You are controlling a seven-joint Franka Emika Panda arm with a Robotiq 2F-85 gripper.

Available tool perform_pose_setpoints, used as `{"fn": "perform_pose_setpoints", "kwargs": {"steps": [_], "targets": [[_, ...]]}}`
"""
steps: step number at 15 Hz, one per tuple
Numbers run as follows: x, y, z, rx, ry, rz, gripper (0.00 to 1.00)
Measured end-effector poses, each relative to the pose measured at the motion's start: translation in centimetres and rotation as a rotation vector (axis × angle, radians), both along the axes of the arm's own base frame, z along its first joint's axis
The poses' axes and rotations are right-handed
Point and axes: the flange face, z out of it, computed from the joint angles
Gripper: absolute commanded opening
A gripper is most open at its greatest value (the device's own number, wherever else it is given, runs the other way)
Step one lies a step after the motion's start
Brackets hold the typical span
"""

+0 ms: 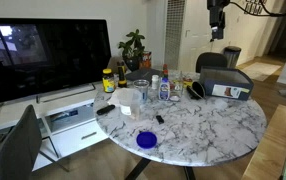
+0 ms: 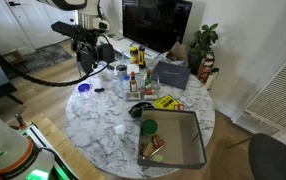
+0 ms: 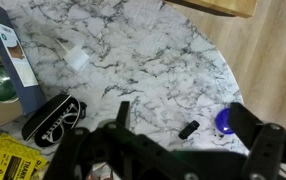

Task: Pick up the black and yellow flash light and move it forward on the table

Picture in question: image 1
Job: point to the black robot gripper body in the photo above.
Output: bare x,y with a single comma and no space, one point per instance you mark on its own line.
216,13

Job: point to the black and yellow flashlight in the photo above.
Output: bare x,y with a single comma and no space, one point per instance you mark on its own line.
122,81

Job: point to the grey trash can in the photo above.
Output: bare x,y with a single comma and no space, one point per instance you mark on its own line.
232,56

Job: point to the black round-back chair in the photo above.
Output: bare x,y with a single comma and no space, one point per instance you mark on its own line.
211,60

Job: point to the white vent grille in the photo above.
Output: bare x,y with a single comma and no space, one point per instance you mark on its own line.
174,33

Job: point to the dark blue shoe box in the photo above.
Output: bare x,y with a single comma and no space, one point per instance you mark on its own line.
226,83

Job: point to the yellow packet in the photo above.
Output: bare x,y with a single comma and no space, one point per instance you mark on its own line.
187,82

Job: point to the beige floor rug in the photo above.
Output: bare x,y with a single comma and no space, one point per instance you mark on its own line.
261,70

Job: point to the black bowl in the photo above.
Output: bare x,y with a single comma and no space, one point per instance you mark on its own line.
197,90

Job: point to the red-cap hot sauce bottle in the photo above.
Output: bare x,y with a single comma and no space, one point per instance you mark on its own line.
165,70

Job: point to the clear glass box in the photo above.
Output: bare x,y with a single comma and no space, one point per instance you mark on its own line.
177,87

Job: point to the orange snack can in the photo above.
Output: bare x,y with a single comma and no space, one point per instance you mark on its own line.
146,60

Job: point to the blue-label glue bottle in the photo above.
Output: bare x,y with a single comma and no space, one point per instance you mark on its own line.
164,90

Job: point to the white pill bottle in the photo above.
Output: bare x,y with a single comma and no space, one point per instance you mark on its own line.
155,82

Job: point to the green potted plant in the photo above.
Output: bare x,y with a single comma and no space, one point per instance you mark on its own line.
133,46

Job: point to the clear drinking glass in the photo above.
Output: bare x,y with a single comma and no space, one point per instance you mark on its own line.
141,89

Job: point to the small black clip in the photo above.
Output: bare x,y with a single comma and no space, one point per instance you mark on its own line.
159,119

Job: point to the brown paper bag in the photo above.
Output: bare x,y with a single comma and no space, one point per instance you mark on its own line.
114,65

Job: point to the clear plastic measuring container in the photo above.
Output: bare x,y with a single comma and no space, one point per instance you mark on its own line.
131,105

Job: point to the yellow-lid vitamin bottle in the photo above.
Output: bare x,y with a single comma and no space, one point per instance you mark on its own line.
108,81

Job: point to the wooden platform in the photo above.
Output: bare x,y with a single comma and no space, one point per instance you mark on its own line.
269,146

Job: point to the round blue lid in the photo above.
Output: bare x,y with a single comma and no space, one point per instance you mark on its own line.
146,140

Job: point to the black remote control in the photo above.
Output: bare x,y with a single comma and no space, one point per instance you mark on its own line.
105,109

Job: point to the black table legs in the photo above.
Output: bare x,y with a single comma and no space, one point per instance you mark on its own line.
138,170

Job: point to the large black flat screen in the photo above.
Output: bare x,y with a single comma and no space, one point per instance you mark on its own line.
49,56

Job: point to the white media cabinet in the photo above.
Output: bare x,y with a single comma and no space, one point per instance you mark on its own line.
73,130

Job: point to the grey fabric chair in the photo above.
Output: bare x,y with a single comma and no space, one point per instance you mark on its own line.
19,146

